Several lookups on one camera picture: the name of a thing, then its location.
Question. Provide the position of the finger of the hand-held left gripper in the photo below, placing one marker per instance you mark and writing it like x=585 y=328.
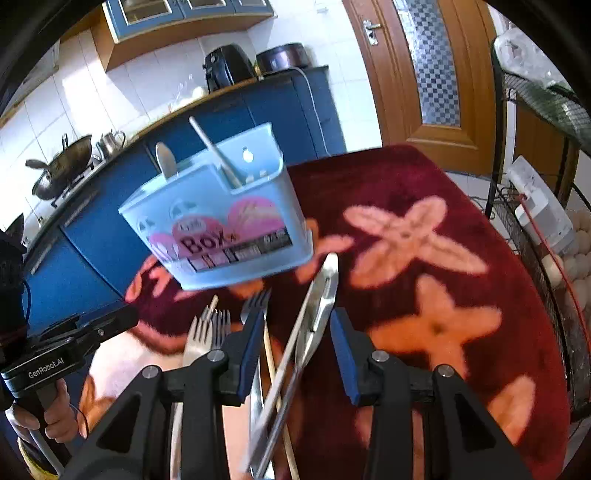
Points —
x=117 y=323

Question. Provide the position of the person's left hand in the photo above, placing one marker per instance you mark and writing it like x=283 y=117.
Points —
x=55 y=422

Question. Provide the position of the light blue plastic utensil box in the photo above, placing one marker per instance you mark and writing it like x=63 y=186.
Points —
x=221 y=212

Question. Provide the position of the red floral mat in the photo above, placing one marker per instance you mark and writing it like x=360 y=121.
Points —
x=415 y=184

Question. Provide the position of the blue glass-door wall cabinet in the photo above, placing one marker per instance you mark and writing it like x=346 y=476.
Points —
x=157 y=21

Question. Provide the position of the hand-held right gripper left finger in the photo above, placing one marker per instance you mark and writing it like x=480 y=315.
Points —
x=249 y=355

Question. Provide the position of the metal kettle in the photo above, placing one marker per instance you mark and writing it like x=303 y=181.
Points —
x=110 y=143

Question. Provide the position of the blue kitchen base cabinets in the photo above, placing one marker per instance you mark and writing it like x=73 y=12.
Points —
x=92 y=221

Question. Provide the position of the wooden door with glass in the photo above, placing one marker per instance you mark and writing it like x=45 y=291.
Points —
x=406 y=92

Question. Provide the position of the clear plastic bag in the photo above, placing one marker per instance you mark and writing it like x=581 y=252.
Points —
x=531 y=50

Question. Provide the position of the gas stove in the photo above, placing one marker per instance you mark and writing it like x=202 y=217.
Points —
x=69 y=189

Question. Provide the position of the black air fryer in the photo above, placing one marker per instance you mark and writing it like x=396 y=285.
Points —
x=228 y=67

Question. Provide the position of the pile of eggs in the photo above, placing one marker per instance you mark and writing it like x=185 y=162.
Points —
x=577 y=272

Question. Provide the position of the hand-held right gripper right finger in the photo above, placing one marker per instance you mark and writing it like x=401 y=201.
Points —
x=344 y=357

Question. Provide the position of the metal wok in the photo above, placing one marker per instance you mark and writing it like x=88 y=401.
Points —
x=64 y=166

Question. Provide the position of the metal tongs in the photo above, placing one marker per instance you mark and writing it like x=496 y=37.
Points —
x=318 y=300

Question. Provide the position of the silver metal spoon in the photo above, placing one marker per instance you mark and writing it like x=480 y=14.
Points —
x=166 y=159

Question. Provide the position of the dark rice cooker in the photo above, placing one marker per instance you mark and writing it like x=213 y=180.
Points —
x=284 y=57

